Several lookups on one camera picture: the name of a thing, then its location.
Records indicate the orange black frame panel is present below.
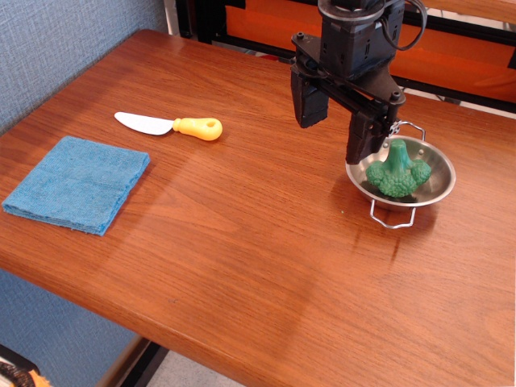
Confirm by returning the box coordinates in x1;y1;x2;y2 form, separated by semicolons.
175;1;515;113

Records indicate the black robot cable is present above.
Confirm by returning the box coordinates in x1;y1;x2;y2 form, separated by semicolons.
378;0;428;52

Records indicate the folded blue cloth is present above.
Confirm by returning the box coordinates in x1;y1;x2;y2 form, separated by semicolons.
2;136;150;236

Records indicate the green toy broccoli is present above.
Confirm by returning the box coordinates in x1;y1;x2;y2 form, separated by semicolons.
366;139;432;198

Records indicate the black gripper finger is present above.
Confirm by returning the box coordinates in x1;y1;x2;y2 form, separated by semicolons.
346;113;388;164
290;64;329;128

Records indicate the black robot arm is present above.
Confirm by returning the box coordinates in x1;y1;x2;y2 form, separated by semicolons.
290;1;406;164

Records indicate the yellow handled toy knife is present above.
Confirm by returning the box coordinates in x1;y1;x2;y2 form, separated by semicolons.
114;112;223;141

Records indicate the steel bowl with handles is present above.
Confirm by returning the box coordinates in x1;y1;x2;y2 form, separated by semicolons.
346;121;456;230

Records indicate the dark object bottom left corner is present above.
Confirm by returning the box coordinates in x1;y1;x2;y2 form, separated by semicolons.
1;345;52;387

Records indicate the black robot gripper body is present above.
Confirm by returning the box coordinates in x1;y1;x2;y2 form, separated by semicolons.
292;1;405;135

